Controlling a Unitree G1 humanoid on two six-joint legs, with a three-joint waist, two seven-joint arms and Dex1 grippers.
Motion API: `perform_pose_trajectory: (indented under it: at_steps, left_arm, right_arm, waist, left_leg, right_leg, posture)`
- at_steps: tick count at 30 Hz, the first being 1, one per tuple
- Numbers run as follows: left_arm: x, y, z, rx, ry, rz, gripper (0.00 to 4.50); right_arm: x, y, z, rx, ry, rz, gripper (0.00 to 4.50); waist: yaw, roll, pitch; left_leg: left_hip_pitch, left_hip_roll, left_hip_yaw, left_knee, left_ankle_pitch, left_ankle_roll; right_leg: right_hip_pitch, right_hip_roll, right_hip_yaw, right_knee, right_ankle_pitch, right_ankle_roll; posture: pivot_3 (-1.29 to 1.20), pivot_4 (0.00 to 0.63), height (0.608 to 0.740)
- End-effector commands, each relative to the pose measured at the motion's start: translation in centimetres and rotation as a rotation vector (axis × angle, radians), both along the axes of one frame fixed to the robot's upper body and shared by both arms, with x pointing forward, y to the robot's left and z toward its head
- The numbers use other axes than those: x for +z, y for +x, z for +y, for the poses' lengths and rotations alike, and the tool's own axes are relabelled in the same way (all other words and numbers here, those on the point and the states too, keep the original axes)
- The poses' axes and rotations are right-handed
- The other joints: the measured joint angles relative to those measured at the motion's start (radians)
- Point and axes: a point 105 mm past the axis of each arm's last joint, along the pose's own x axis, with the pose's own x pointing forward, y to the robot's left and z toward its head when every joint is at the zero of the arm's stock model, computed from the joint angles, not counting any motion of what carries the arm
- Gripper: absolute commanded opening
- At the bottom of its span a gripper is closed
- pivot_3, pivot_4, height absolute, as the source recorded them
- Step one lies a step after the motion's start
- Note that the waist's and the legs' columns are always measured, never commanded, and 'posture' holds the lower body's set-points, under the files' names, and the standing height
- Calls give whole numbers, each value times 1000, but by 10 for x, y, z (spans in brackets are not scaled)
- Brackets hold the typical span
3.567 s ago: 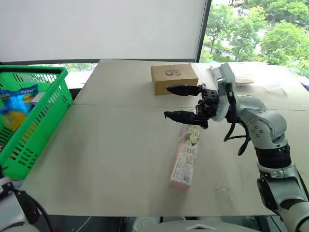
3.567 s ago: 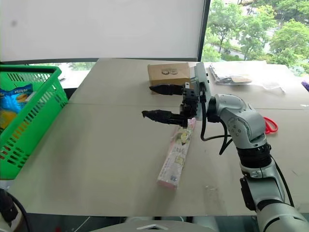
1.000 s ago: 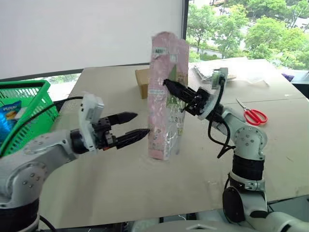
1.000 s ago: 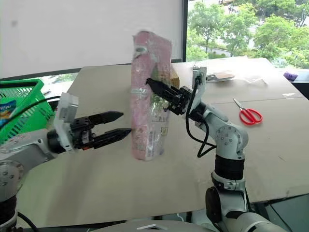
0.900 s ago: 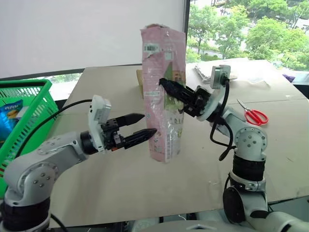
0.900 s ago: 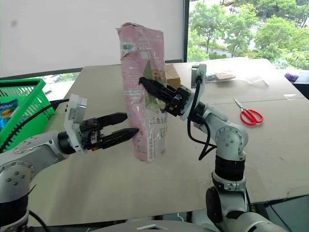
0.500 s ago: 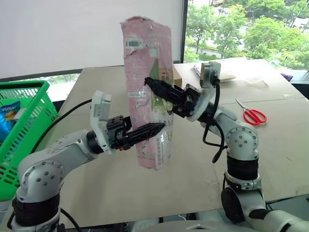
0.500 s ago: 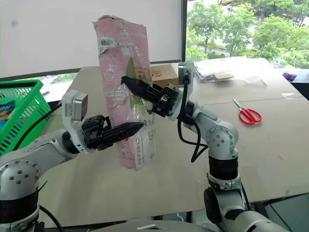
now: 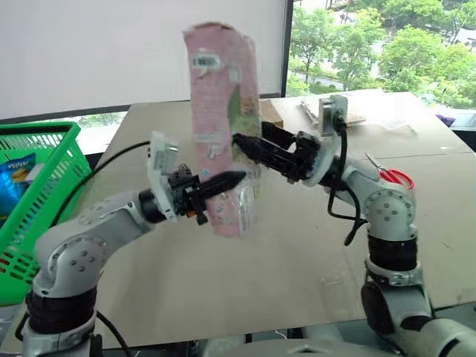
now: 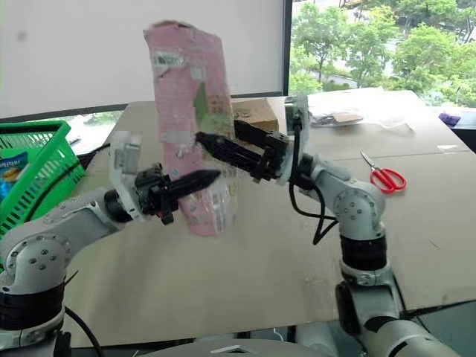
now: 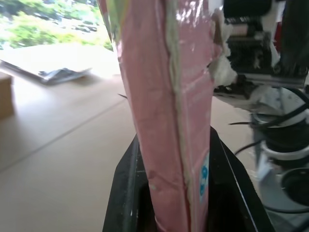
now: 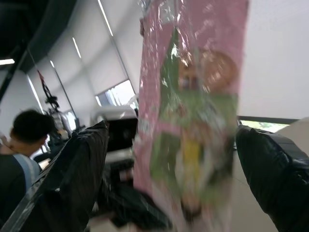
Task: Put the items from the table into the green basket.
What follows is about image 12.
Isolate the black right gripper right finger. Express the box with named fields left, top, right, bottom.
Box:
left=235, top=125, right=309, bottom=232

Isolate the person in dark shirt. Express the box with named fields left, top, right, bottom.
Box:
left=0, top=110, right=55, bottom=225

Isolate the black tripod stand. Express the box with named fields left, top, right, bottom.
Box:
left=36, top=70, right=61, bottom=116

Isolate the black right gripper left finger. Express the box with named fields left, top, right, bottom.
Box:
left=0, top=120, right=110, bottom=232

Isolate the pink and green snack packet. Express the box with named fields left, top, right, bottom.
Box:
left=132, top=0, right=250, bottom=232

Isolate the white and black machine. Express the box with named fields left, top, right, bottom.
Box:
left=90, top=106, right=140, bottom=179

